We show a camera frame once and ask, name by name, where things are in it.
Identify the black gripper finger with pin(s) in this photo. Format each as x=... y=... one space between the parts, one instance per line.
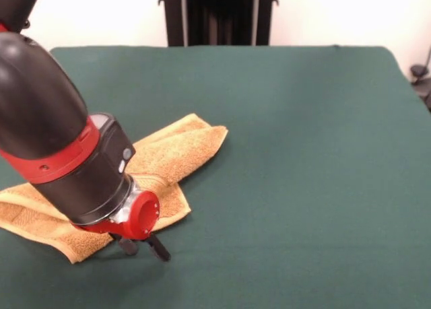
x=160 y=246
x=127 y=245

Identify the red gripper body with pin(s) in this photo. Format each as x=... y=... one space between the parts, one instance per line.
x=141 y=214

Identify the orange terry towel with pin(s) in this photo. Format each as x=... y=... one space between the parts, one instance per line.
x=178 y=154

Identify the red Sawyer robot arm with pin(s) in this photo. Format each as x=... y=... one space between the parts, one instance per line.
x=50 y=120

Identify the dark green table cloth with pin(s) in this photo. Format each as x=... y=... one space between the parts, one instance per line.
x=303 y=154

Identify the small black stand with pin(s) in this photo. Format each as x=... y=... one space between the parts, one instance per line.
x=419 y=71

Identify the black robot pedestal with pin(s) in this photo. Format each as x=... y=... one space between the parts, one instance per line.
x=219 y=16

